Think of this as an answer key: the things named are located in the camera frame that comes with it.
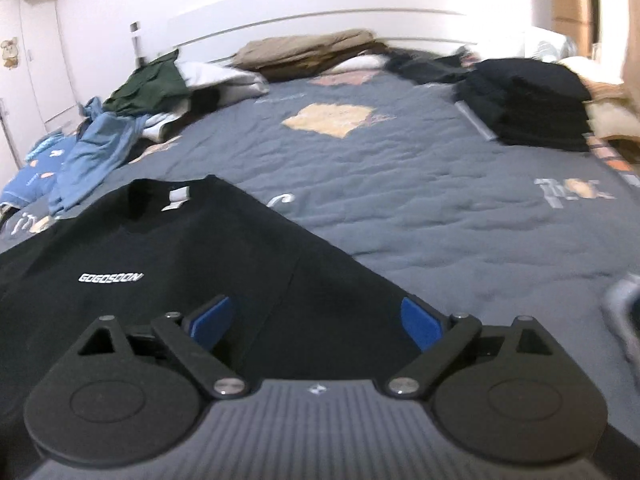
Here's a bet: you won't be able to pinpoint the blue patterned pillow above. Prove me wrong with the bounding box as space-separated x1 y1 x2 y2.
0 132 76 208

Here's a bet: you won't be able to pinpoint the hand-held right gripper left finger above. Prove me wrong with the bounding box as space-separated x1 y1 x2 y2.
74 296 251 401

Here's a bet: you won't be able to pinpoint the white garment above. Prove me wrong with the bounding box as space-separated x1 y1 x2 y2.
140 60 271 143

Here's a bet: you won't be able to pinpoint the stack of folded black clothes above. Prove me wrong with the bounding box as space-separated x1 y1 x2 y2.
455 57 593 153

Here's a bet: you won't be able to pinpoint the white headboard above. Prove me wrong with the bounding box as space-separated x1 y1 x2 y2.
167 7 526 68

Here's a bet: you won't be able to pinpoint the striped bed sheet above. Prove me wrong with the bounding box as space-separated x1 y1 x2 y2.
587 135 640 176

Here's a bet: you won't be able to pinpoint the tan folded garments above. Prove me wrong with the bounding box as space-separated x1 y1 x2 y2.
232 30 381 81

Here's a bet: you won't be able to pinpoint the rabbit sticker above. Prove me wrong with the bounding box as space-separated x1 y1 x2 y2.
0 37 21 68

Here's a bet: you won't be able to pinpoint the beige curtain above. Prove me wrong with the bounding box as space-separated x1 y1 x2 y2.
620 0 640 86

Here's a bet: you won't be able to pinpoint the light blue garment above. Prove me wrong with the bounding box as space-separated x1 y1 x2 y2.
47 110 151 216

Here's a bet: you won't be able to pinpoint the black sweatshirt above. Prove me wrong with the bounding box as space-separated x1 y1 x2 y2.
0 175 431 461

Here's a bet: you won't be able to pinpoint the cream folded garment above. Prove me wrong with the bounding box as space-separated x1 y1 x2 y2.
340 52 396 71

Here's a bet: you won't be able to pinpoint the dark crumpled clothes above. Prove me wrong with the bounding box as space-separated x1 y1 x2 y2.
387 47 476 83

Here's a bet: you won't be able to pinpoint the grey quilted blanket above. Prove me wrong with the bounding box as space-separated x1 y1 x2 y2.
0 67 640 480

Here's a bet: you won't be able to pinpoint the white wardrobe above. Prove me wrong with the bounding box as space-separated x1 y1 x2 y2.
0 0 83 171

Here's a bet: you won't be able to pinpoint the dark green garment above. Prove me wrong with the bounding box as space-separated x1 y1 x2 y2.
102 52 191 116

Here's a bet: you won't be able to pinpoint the beige knit blanket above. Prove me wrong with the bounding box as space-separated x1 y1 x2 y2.
560 55 636 106

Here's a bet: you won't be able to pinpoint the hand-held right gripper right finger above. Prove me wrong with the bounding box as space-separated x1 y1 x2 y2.
387 296 561 401

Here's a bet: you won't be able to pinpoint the slate blue garment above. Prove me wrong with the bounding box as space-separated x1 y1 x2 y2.
82 97 108 121

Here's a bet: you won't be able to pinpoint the white cushion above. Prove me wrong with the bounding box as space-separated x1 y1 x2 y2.
585 100 640 140

